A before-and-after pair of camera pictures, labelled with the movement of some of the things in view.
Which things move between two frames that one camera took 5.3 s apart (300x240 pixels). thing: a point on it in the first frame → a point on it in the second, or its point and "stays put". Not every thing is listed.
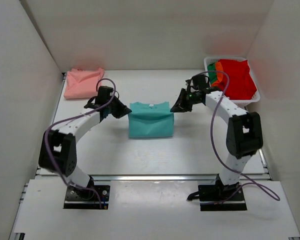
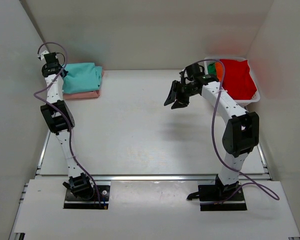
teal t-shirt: x=150 y=120 → x=82 y=77
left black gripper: x=123 y=110 → x=65 y=73
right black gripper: x=180 y=104 → x=175 y=94
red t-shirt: x=240 y=85 stays put
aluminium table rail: x=254 y=177 stays put
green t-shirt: x=211 y=67 stays put
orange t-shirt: x=219 y=75 stays put
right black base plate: x=216 y=193 stays put
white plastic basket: x=244 y=103 stays put
